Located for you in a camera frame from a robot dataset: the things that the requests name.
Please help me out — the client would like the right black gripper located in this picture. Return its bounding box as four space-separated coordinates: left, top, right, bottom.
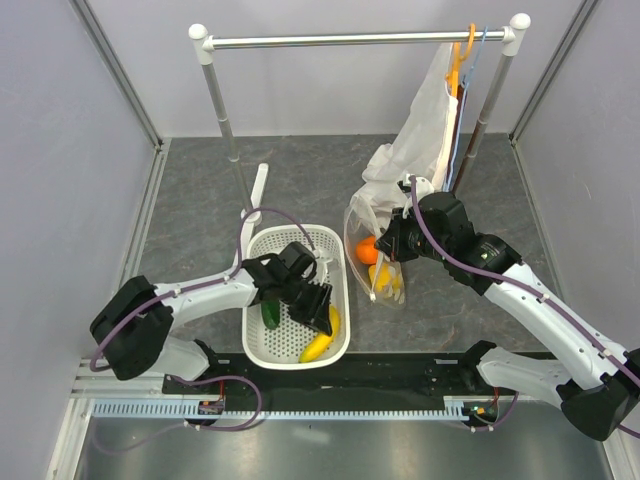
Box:
375 205 450 262

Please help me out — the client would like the yellow banana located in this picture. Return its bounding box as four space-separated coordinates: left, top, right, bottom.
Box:
298 305 341 363

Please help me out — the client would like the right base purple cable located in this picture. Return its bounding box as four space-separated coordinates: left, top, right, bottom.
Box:
449 384 521 434

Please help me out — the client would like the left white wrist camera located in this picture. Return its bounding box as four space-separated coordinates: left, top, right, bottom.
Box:
307 247 336 284

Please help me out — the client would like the green cucumber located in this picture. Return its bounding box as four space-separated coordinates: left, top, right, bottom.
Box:
260 300 281 330

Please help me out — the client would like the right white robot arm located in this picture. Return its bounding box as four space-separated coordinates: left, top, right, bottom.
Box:
376 192 639 441

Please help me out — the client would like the brown hanging cloth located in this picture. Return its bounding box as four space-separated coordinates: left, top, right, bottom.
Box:
443 83 467 191

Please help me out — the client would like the orange clothes hanger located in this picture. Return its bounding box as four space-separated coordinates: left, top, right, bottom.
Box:
445 23 476 98

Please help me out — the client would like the clear zip top bag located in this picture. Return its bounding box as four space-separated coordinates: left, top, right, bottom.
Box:
343 194 406 309

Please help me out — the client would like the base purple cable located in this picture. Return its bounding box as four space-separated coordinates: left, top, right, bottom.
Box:
92 374 264 455
449 384 521 434

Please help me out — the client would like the yellow bell pepper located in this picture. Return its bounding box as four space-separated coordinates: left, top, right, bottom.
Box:
368 263 403 297

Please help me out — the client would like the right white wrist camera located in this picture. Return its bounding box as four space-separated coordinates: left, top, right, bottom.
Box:
398 174 435 219

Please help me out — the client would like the orange fruit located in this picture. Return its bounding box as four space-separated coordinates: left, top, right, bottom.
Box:
355 235 379 265

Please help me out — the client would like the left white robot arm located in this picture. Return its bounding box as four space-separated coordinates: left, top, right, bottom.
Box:
90 241 334 393

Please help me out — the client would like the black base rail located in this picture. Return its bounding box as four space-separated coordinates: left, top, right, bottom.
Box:
159 351 521 405

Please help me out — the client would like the white perforated plastic basket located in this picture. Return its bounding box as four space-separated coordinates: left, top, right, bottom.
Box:
242 224 351 371

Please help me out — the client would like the blue clothes hanger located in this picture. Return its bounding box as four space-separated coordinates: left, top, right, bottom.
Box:
443 23 488 191

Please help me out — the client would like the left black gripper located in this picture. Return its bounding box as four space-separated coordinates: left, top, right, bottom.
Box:
278 276 332 336

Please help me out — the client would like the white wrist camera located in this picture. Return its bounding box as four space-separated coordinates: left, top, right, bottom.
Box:
307 247 336 284
398 174 435 219

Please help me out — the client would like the white hanging garment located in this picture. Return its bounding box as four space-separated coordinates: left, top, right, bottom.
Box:
347 43 459 232

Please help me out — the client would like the white slotted cable duct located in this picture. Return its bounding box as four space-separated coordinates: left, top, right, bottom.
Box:
91 399 498 421

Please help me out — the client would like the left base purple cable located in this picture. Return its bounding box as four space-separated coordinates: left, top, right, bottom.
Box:
92 374 264 455

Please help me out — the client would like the white metal clothes rack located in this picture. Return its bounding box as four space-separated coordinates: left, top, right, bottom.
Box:
188 13 531 212

